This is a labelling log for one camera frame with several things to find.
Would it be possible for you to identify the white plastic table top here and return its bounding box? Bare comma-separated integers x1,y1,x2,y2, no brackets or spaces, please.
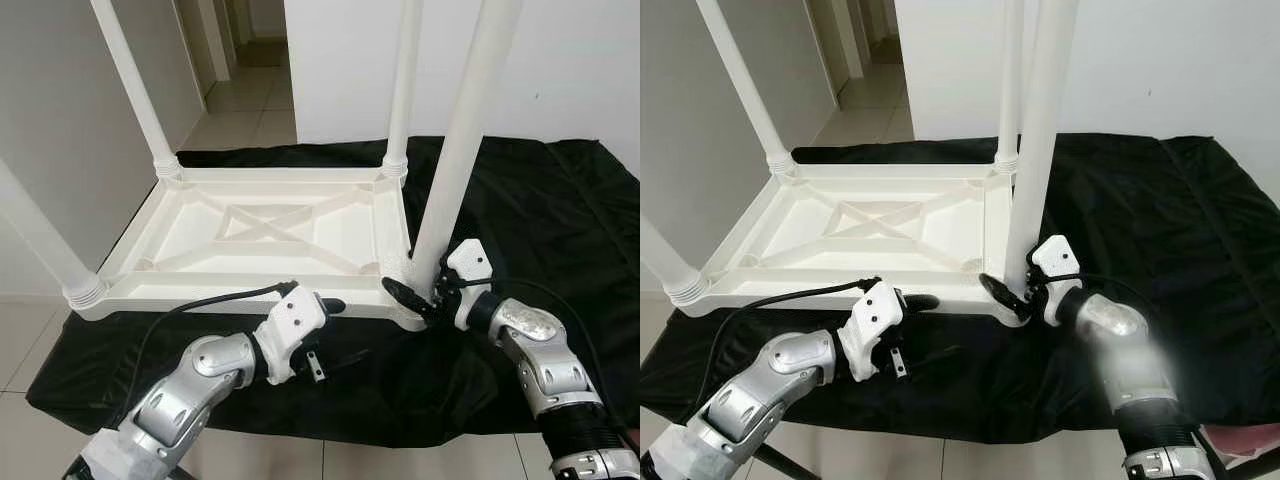
65,165,431,331
665,162,1026,326

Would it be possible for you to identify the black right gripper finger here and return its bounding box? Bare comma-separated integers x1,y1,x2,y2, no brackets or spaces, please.
978,273,1032,320
381,277,437,320

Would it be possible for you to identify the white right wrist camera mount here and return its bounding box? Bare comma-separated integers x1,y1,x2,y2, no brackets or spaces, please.
443,240,494,331
1030,235,1084,326

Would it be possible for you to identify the pink fabric slipper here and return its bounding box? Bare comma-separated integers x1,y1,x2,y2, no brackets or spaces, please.
1205,422,1280,461

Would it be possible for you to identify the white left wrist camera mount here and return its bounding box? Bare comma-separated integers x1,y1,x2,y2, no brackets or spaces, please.
252,282,329,386
835,280,907,383

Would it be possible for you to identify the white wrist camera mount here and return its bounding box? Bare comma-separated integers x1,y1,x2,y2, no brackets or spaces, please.
443,240,494,331
1030,235,1084,326
252,282,329,386
835,280,907,383

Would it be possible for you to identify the white door frame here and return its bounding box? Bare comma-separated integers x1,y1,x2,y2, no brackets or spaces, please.
180,0,237,87
805,0,867,81

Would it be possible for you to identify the dark metal stand leg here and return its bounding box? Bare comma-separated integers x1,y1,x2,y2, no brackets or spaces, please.
750,445,797,480

